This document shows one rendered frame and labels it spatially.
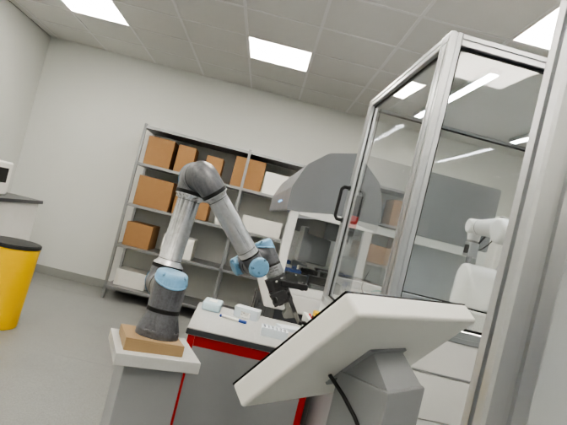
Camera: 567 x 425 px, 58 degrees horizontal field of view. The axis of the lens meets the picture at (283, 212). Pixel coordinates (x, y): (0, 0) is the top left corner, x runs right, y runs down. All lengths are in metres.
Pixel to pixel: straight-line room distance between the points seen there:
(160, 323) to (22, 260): 2.58
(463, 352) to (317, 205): 1.45
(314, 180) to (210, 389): 1.28
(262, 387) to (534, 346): 0.59
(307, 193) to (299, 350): 2.05
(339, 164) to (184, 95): 3.83
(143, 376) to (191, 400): 0.55
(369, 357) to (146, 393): 0.97
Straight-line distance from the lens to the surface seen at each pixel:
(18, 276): 4.32
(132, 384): 1.83
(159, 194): 5.94
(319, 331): 0.89
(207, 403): 2.34
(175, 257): 1.95
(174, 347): 1.81
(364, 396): 1.06
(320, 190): 2.92
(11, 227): 5.57
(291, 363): 0.93
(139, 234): 5.99
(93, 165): 6.62
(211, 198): 1.84
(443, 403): 1.76
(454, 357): 1.73
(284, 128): 6.36
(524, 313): 0.48
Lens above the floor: 1.28
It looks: 1 degrees up
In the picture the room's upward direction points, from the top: 14 degrees clockwise
